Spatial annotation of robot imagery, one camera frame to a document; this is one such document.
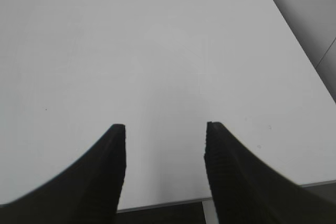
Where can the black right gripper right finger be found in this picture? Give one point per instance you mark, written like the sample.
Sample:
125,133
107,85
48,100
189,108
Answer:
246,190

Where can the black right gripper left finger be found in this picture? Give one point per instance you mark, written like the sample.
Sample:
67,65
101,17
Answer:
88,191

